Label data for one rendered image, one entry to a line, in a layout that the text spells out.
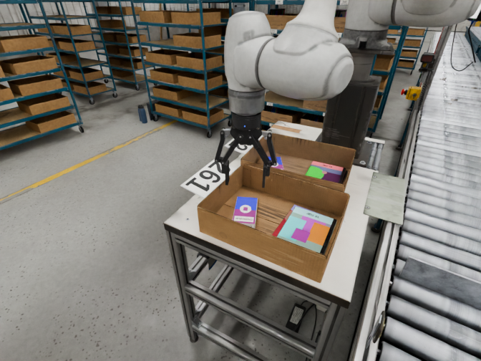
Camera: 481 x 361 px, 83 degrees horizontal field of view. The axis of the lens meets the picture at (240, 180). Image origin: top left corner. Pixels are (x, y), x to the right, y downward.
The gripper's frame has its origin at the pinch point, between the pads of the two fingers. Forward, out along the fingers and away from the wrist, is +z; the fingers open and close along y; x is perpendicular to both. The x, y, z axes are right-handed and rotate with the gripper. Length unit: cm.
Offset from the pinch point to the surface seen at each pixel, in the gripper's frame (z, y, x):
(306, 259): 9.6, -17.4, 20.0
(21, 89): 31, 242, -178
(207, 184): 5.4, 12.5, -2.9
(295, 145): 9.5, -17.4, -43.4
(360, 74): -19, -40, -50
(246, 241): 11.6, -1.9, 13.8
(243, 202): 12.1, 0.8, -3.7
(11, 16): -8, 653, -644
